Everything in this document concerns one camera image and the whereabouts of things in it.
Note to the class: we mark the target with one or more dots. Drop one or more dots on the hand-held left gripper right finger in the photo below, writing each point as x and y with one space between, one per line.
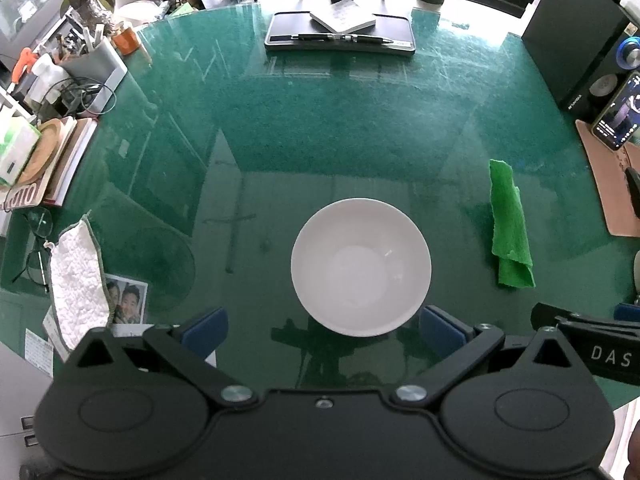
440 332

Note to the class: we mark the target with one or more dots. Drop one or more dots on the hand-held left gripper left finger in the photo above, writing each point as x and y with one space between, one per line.
205 332

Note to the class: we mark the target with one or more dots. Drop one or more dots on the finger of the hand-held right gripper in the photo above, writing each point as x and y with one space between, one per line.
627 311
550 314

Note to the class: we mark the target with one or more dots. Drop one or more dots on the green cloth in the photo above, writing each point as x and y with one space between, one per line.
507 225

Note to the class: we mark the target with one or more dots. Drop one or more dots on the white bowl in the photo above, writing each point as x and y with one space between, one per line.
360 265

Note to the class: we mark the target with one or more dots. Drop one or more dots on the large white printed paper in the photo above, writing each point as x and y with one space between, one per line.
130 331

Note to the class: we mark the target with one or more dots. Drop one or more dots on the printed photo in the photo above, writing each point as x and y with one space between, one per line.
127 300

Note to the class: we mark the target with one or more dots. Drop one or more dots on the brown desk mat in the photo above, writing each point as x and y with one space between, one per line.
612 185

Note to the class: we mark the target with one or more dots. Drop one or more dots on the white quilted cloth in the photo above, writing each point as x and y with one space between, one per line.
75 280

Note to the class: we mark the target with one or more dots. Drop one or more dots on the small white printed paper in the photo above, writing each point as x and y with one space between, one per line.
37 352

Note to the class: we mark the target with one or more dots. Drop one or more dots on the grey cabinet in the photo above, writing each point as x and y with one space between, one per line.
20 395

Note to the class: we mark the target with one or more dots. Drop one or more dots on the black smartphone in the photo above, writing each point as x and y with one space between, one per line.
620 115

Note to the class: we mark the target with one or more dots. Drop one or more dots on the eyeglasses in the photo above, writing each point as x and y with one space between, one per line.
40 222

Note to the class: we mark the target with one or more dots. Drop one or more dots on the magazine with red letters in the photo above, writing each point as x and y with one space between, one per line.
20 197

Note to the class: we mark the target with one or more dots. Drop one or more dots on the wooden plate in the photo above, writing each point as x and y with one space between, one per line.
45 152

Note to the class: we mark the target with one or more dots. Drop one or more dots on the green tissue pack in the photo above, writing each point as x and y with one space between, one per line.
15 152

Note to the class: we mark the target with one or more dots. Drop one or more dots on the black speaker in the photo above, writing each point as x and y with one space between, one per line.
565 35

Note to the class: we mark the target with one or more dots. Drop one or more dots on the grey desk organizer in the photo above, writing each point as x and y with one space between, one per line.
102 67

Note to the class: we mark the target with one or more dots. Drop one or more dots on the white bottle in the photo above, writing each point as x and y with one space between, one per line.
45 77

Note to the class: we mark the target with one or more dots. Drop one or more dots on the black pen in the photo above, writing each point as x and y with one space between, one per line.
370 39
315 37

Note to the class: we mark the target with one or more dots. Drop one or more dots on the white container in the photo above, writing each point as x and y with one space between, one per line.
631 7

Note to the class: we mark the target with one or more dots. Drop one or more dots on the white crumpled bag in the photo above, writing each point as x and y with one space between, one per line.
142 10

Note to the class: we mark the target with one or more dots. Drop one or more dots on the white notepad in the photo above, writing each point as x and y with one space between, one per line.
342 15

